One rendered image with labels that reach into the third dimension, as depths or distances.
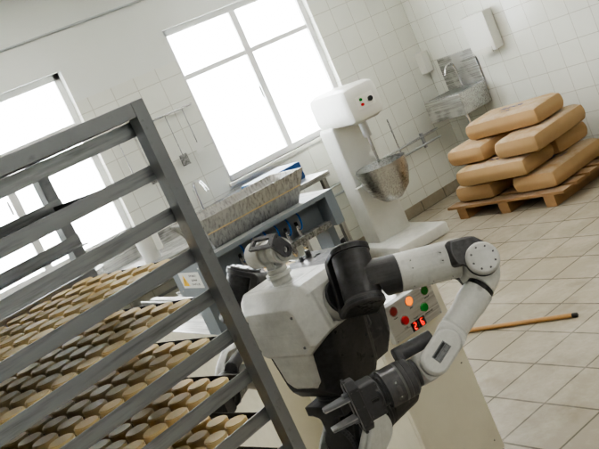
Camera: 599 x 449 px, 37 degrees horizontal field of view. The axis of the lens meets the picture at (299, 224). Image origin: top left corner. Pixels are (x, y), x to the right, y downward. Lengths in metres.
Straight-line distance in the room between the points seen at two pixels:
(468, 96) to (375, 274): 6.06
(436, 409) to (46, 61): 4.35
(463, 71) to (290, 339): 6.35
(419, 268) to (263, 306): 0.39
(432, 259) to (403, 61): 6.47
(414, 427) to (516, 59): 5.01
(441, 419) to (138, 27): 4.56
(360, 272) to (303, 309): 0.17
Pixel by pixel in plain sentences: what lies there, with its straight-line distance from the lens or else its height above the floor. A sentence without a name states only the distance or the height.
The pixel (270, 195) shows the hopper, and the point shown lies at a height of 1.27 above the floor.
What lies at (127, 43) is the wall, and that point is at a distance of 7.09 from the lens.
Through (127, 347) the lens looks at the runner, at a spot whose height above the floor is 1.42.
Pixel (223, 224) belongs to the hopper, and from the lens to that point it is 3.74.
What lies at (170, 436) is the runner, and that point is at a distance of 1.73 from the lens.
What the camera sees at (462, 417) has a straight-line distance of 3.50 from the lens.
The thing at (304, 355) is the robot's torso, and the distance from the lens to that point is 2.14.
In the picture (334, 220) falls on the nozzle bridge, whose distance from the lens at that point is 3.97.
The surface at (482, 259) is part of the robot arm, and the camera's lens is 2.05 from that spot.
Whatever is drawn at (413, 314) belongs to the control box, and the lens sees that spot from 3.29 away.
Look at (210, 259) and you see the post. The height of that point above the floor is 1.48.
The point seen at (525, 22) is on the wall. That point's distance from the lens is 7.74.
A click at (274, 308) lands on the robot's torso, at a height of 1.26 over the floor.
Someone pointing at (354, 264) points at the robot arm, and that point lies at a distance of 2.03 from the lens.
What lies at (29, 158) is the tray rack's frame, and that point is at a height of 1.80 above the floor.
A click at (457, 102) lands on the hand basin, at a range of 7.98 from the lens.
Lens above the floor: 1.78
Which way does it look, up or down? 10 degrees down
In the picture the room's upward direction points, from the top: 24 degrees counter-clockwise
